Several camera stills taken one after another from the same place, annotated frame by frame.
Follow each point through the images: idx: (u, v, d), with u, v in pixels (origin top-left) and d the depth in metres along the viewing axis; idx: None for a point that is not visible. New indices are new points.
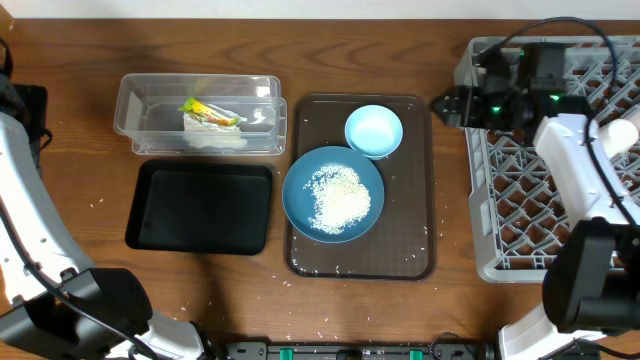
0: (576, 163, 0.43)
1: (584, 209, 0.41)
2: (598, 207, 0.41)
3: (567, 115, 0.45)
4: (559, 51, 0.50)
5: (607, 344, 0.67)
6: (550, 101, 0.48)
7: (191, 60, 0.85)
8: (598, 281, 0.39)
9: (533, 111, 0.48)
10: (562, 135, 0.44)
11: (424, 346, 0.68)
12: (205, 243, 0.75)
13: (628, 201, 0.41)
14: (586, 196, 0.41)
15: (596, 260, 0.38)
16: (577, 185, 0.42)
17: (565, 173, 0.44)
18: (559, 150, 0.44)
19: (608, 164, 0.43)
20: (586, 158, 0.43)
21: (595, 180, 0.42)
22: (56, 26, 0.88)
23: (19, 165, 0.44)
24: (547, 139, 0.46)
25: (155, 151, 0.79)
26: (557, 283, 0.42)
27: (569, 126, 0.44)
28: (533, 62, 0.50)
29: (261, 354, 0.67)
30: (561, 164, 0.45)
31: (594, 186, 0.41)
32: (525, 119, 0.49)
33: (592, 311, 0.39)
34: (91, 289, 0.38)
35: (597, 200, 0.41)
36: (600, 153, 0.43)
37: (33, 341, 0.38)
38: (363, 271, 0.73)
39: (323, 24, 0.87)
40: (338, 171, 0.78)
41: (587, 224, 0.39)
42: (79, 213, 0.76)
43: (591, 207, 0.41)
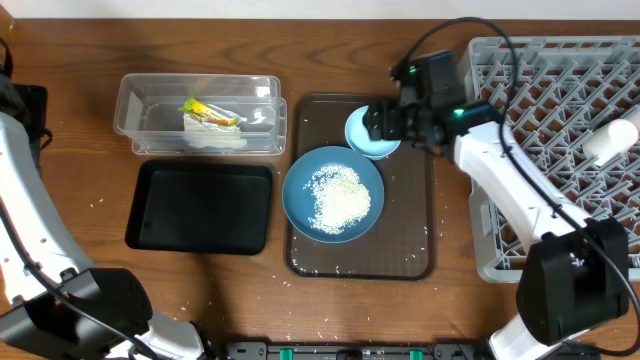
0: (507, 181, 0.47)
1: (529, 224, 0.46)
2: (542, 220, 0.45)
3: (477, 128, 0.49)
4: (446, 64, 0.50)
5: (607, 344, 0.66)
6: (455, 117, 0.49)
7: (191, 60, 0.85)
8: (567, 294, 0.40)
9: (442, 130, 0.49)
10: (483, 153, 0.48)
11: (424, 346, 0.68)
12: (205, 243, 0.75)
13: (564, 204, 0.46)
14: (527, 212, 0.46)
15: (560, 275, 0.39)
16: (514, 202, 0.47)
17: (498, 188, 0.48)
18: (486, 169, 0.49)
19: (531, 170, 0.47)
20: (511, 171, 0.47)
21: (531, 195, 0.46)
22: (56, 27, 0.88)
23: (20, 164, 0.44)
24: (470, 157, 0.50)
25: (155, 151, 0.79)
26: (531, 304, 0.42)
27: (485, 143, 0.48)
28: (424, 78, 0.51)
29: (261, 353, 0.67)
30: (491, 179, 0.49)
31: (532, 201, 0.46)
32: (438, 139, 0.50)
33: (573, 323, 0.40)
34: (91, 288, 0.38)
35: (537, 212, 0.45)
36: (520, 161, 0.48)
37: (32, 340, 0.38)
38: (363, 271, 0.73)
39: (323, 24, 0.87)
40: (338, 171, 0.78)
41: (541, 246, 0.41)
42: (79, 213, 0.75)
43: (535, 221, 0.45)
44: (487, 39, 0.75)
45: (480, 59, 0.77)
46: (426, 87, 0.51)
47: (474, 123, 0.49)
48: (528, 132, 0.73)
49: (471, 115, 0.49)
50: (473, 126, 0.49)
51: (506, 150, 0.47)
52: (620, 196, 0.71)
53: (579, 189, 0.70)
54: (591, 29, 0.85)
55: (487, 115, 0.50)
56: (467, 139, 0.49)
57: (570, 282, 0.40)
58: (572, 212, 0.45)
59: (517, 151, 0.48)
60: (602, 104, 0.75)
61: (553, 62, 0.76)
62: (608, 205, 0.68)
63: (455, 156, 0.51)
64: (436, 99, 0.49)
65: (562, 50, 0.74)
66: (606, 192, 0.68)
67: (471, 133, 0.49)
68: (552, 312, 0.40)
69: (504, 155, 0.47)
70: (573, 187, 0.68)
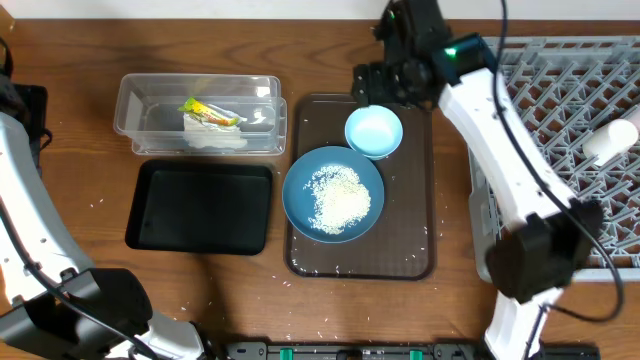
0: (498, 146, 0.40)
1: (512, 200, 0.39)
2: (527, 200, 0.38)
3: (470, 74, 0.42)
4: (430, 2, 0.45)
5: (608, 344, 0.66)
6: (444, 56, 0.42)
7: (191, 60, 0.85)
8: (540, 267, 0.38)
9: (429, 69, 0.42)
10: (474, 111, 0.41)
11: (424, 346, 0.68)
12: (205, 243, 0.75)
13: (555, 184, 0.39)
14: (512, 189, 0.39)
15: (536, 256, 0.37)
16: (501, 174, 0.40)
17: (484, 151, 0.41)
18: (474, 126, 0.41)
19: (524, 138, 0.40)
20: (502, 134, 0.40)
21: (519, 169, 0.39)
22: (56, 27, 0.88)
23: (20, 165, 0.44)
24: (457, 110, 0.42)
25: (155, 151, 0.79)
26: (501, 267, 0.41)
27: (477, 99, 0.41)
28: (407, 22, 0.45)
29: (261, 353, 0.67)
30: (478, 139, 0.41)
31: (520, 177, 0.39)
32: (424, 80, 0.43)
33: (538, 289, 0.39)
34: (90, 289, 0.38)
35: (523, 188, 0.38)
36: (514, 122, 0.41)
37: (32, 340, 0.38)
38: (363, 271, 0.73)
39: (323, 24, 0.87)
40: (338, 171, 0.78)
41: (521, 227, 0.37)
42: (79, 213, 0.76)
43: (518, 200, 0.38)
44: (487, 39, 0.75)
45: None
46: (410, 29, 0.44)
47: (465, 70, 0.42)
48: (528, 132, 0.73)
49: (465, 56, 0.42)
50: (465, 72, 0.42)
51: (500, 109, 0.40)
52: (620, 196, 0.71)
53: (579, 189, 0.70)
54: (592, 29, 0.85)
55: (481, 55, 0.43)
56: (457, 92, 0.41)
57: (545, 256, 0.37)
58: (562, 193, 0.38)
59: (510, 112, 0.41)
60: (602, 105, 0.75)
61: (553, 62, 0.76)
62: (608, 206, 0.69)
63: (442, 104, 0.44)
64: (421, 40, 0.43)
65: (562, 51, 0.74)
66: (606, 192, 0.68)
67: (462, 83, 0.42)
68: (520, 278, 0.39)
69: (496, 116, 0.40)
70: (573, 188, 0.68)
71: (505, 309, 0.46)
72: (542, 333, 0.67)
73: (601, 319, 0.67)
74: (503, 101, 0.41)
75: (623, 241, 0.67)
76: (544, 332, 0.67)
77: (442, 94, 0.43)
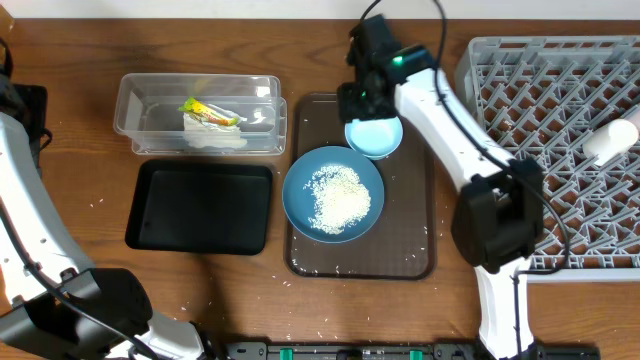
0: (440, 127, 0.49)
1: (459, 167, 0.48)
2: (471, 163, 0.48)
3: (414, 75, 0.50)
4: (380, 23, 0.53)
5: (608, 344, 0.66)
6: (392, 65, 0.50)
7: (191, 60, 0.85)
8: (494, 228, 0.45)
9: (383, 79, 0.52)
10: (419, 101, 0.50)
11: (424, 346, 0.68)
12: (205, 243, 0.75)
13: (491, 147, 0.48)
14: (458, 157, 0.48)
15: (484, 212, 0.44)
16: (447, 147, 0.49)
17: (431, 132, 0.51)
18: (420, 114, 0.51)
19: (463, 116, 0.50)
20: (444, 116, 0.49)
21: (461, 140, 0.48)
22: (56, 26, 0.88)
23: (20, 165, 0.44)
24: (408, 105, 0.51)
25: (155, 151, 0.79)
26: (463, 231, 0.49)
27: (421, 91, 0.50)
28: (363, 42, 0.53)
29: (261, 353, 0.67)
30: (425, 123, 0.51)
31: (461, 147, 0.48)
32: (380, 88, 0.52)
33: (498, 245, 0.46)
34: (90, 289, 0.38)
35: (466, 156, 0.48)
36: (453, 105, 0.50)
37: (33, 340, 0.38)
38: (363, 271, 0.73)
39: (323, 23, 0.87)
40: (338, 171, 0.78)
41: (467, 187, 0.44)
42: (79, 213, 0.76)
43: (464, 165, 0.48)
44: (488, 39, 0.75)
45: (480, 58, 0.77)
46: (365, 48, 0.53)
47: (411, 71, 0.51)
48: (528, 132, 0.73)
49: (410, 62, 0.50)
50: (410, 74, 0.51)
51: (441, 97, 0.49)
52: (620, 196, 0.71)
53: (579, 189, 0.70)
54: (592, 29, 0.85)
55: (424, 60, 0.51)
56: (406, 88, 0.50)
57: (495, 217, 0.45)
58: (498, 154, 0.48)
59: (451, 97, 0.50)
60: (602, 104, 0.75)
61: (554, 62, 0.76)
62: (608, 205, 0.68)
63: (396, 104, 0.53)
64: (375, 56, 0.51)
65: (562, 50, 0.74)
66: (606, 192, 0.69)
67: (409, 81, 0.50)
68: (481, 242, 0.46)
69: (439, 101, 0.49)
70: (573, 187, 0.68)
71: (487, 289, 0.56)
72: (542, 333, 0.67)
73: (601, 319, 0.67)
74: (443, 89, 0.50)
75: (623, 241, 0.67)
76: (544, 332, 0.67)
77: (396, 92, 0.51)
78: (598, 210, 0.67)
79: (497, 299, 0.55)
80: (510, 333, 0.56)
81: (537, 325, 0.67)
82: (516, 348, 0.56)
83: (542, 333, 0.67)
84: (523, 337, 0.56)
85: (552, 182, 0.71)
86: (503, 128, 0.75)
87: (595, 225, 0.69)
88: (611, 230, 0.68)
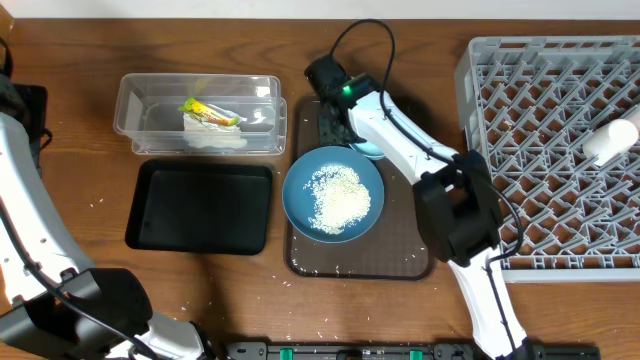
0: (390, 138, 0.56)
1: (411, 170, 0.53)
2: (419, 163, 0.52)
3: (362, 99, 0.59)
4: (326, 62, 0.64)
5: (608, 344, 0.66)
6: (342, 94, 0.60)
7: (191, 60, 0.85)
8: (450, 219, 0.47)
9: (335, 107, 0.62)
10: (369, 119, 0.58)
11: (424, 346, 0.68)
12: (205, 243, 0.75)
13: (437, 147, 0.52)
14: (408, 159, 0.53)
15: (436, 204, 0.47)
16: (399, 155, 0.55)
17: (386, 146, 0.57)
18: (373, 132, 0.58)
19: (409, 125, 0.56)
20: (391, 128, 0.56)
21: (408, 146, 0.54)
22: (56, 26, 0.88)
23: (20, 165, 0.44)
24: (363, 125, 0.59)
25: (155, 151, 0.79)
26: (429, 232, 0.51)
27: (370, 111, 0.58)
28: (316, 79, 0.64)
29: (261, 353, 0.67)
30: (380, 139, 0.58)
31: (410, 151, 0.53)
32: (335, 114, 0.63)
33: (462, 239, 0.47)
34: (90, 289, 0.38)
35: (414, 158, 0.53)
36: (400, 119, 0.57)
37: (33, 340, 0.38)
38: (364, 271, 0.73)
39: (323, 23, 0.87)
40: (338, 171, 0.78)
41: (417, 184, 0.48)
42: (79, 213, 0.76)
43: (415, 165, 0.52)
44: (488, 40, 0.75)
45: (480, 59, 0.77)
46: (319, 84, 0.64)
47: (359, 96, 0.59)
48: (528, 132, 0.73)
49: (359, 88, 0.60)
50: (359, 99, 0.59)
51: (386, 112, 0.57)
52: (620, 196, 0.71)
53: (580, 189, 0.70)
54: (592, 29, 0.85)
55: (371, 87, 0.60)
56: (356, 110, 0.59)
57: (449, 209, 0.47)
58: (444, 151, 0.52)
59: (397, 113, 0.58)
60: (602, 104, 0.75)
61: (554, 62, 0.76)
62: (608, 205, 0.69)
63: (354, 127, 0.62)
64: (328, 90, 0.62)
65: (562, 51, 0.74)
66: (606, 192, 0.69)
67: (359, 103, 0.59)
68: (442, 235, 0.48)
69: (385, 117, 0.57)
70: (573, 187, 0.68)
71: (465, 286, 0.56)
72: (543, 333, 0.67)
73: (601, 319, 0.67)
74: (389, 107, 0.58)
75: (623, 241, 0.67)
76: (544, 332, 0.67)
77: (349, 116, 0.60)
78: (598, 210, 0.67)
79: (477, 294, 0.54)
80: (500, 328, 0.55)
81: (537, 325, 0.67)
82: (512, 344, 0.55)
83: (542, 333, 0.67)
84: (515, 332, 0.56)
85: (552, 182, 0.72)
86: (503, 128, 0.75)
87: (595, 225, 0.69)
88: (611, 230, 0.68)
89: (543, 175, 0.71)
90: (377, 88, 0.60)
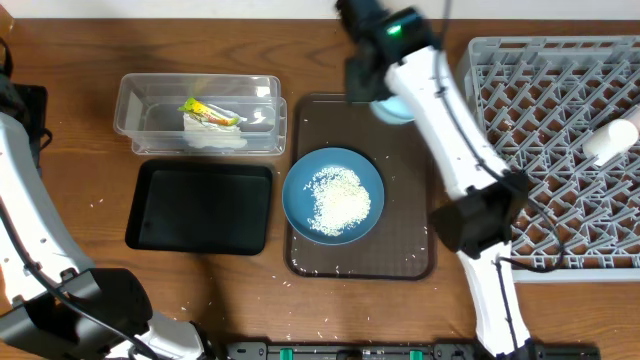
0: (440, 122, 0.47)
1: (453, 173, 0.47)
2: (467, 171, 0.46)
3: (411, 55, 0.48)
4: None
5: (608, 344, 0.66)
6: (387, 35, 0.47)
7: (191, 60, 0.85)
8: (469, 227, 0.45)
9: (373, 47, 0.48)
10: (418, 90, 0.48)
11: (424, 346, 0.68)
12: (205, 243, 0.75)
13: (490, 159, 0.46)
14: (454, 162, 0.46)
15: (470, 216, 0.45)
16: (444, 152, 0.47)
17: (426, 127, 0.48)
18: (416, 103, 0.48)
19: (462, 112, 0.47)
20: (443, 111, 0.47)
21: (461, 146, 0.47)
22: (56, 27, 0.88)
23: (20, 164, 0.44)
24: (405, 93, 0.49)
25: (155, 151, 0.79)
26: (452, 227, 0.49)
27: (420, 79, 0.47)
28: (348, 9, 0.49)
29: (261, 353, 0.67)
30: (422, 116, 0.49)
31: (461, 153, 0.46)
32: (369, 58, 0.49)
33: (480, 239, 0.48)
34: (91, 289, 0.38)
35: (463, 162, 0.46)
36: (453, 99, 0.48)
37: (32, 340, 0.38)
38: (363, 271, 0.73)
39: (323, 24, 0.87)
40: (338, 173, 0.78)
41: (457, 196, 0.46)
42: (79, 213, 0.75)
43: (460, 172, 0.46)
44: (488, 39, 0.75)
45: (480, 59, 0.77)
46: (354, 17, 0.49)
47: (407, 53, 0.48)
48: (528, 132, 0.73)
49: (407, 34, 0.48)
50: (407, 54, 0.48)
51: (442, 90, 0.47)
52: (620, 196, 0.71)
53: (579, 189, 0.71)
54: (591, 29, 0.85)
55: (421, 30, 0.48)
56: (403, 72, 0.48)
57: (479, 219, 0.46)
58: (494, 165, 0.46)
59: (450, 89, 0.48)
60: (602, 104, 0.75)
61: (553, 62, 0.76)
62: (608, 205, 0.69)
63: (387, 83, 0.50)
64: (365, 25, 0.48)
65: (561, 51, 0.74)
66: (606, 192, 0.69)
67: (409, 63, 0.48)
68: (456, 235, 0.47)
69: (438, 94, 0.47)
70: (574, 187, 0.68)
71: (473, 282, 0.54)
72: (542, 333, 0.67)
73: (601, 319, 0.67)
74: (443, 78, 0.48)
75: (623, 241, 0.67)
76: (544, 332, 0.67)
77: (388, 73, 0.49)
78: (598, 210, 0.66)
79: (484, 289, 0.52)
80: (504, 327, 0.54)
81: (538, 325, 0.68)
82: (514, 344, 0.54)
83: (542, 333, 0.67)
84: (519, 332, 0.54)
85: (552, 182, 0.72)
86: (503, 128, 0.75)
87: (595, 225, 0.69)
88: (611, 230, 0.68)
89: (543, 175, 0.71)
90: (431, 46, 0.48)
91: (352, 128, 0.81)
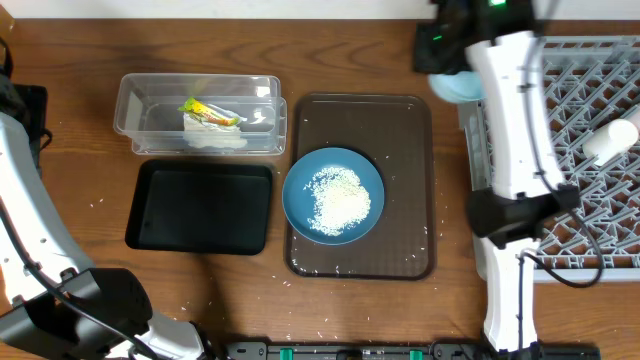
0: (514, 116, 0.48)
1: (508, 171, 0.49)
2: (524, 175, 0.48)
3: (507, 39, 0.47)
4: None
5: (607, 344, 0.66)
6: (490, 6, 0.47)
7: (191, 60, 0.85)
8: (512, 222, 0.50)
9: (470, 9, 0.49)
10: (503, 78, 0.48)
11: (424, 346, 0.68)
12: (205, 243, 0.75)
13: (550, 172, 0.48)
14: (514, 163, 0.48)
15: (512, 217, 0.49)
16: (506, 149, 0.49)
17: (497, 115, 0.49)
18: (494, 88, 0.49)
19: (539, 114, 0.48)
20: (520, 106, 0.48)
21: (526, 149, 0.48)
22: (56, 27, 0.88)
23: (20, 164, 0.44)
24: (487, 76, 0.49)
25: (155, 151, 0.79)
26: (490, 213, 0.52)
27: (508, 66, 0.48)
28: None
29: (261, 353, 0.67)
30: (496, 103, 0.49)
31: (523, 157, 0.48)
32: (463, 18, 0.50)
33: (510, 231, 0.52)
34: (91, 289, 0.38)
35: (523, 166, 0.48)
36: (534, 98, 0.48)
37: (32, 340, 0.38)
38: (363, 271, 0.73)
39: (323, 24, 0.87)
40: (339, 173, 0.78)
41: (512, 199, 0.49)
42: (79, 213, 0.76)
43: (517, 173, 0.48)
44: None
45: None
46: None
47: (504, 33, 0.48)
48: None
49: (508, 12, 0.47)
50: (505, 36, 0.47)
51: (526, 86, 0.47)
52: (620, 196, 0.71)
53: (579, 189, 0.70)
54: None
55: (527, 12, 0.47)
56: (494, 54, 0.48)
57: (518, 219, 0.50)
58: (552, 178, 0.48)
59: (535, 86, 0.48)
60: (602, 104, 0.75)
61: (554, 62, 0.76)
62: (608, 206, 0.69)
63: (470, 55, 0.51)
64: None
65: (561, 50, 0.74)
66: (606, 192, 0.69)
67: (502, 45, 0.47)
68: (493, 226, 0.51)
69: (522, 89, 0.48)
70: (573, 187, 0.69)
71: (493, 274, 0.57)
72: (542, 333, 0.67)
73: (601, 318, 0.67)
74: (532, 72, 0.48)
75: (623, 241, 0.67)
76: (544, 332, 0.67)
77: (477, 50, 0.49)
78: (598, 210, 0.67)
79: (504, 281, 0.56)
80: (512, 326, 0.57)
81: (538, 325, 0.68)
82: (518, 343, 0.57)
83: (542, 333, 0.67)
84: (526, 333, 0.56)
85: None
86: None
87: (595, 225, 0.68)
88: (611, 230, 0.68)
89: None
90: (532, 32, 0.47)
91: (351, 128, 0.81)
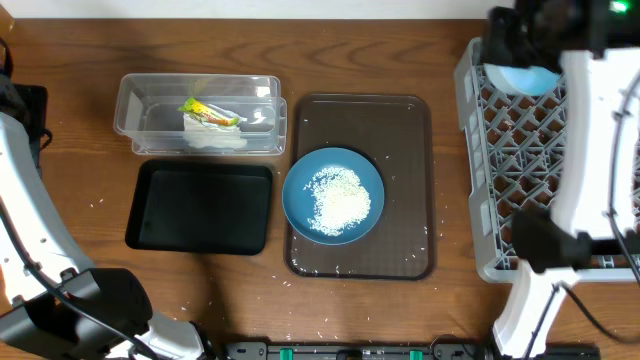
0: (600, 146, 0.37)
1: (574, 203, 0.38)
2: (592, 212, 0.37)
3: (617, 53, 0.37)
4: None
5: (607, 344, 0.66)
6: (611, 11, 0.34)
7: (191, 60, 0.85)
8: (566, 263, 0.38)
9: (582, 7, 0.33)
10: (597, 98, 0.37)
11: (424, 346, 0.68)
12: (205, 243, 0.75)
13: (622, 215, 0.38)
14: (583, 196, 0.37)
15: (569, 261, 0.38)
16: (578, 177, 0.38)
17: (577, 136, 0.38)
18: (582, 104, 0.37)
19: (629, 149, 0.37)
20: (611, 135, 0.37)
21: (603, 185, 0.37)
22: (56, 26, 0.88)
23: (20, 164, 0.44)
24: (578, 90, 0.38)
25: (155, 151, 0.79)
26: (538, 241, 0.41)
27: (606, 85, 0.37)
28: None
29: (261, 353, 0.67)
30: (580, 122, 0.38)
31: (598, 192, 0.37)
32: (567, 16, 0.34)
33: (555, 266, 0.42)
34: (91, 289, 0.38)
35: (593, 202, 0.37)
36: (630, 129, 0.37)
37: (31, 340, 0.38)
38: (363, 271, 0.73)
39: (324, 23, 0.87)
40: (339, 173, 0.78)
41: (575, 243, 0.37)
42: (79, 213, 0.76)
43: (585, 208, 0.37)
44: None
45: None
46: None
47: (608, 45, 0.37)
48: (528, 132, 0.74)
49: (632, 21, 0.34)
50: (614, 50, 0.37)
51: (624, 112, 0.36)
52: None
53: None
54: None
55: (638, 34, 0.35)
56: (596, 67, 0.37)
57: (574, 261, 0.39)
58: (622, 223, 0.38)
59: (633, 115, 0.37)
60: None
61: None
62: None
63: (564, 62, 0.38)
64: None
65: None
66: None
67: (606, 62, 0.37)
68: (542, 258, 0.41)
69: (617, 116, 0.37)
70: None
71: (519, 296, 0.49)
72: None
73: (601, 318, 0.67)
74: (634, 98, 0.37)
75: None
76: None
77: (576, 57, 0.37)
78: None
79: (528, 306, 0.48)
80: (520, 337, 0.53)
81: None
82: (524, 352, 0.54)
83: None
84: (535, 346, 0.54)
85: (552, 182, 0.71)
86: (503, 128, 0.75)
87: None
88: None
89: (543, 175, 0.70)
90: None
91: (352, 128, 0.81)
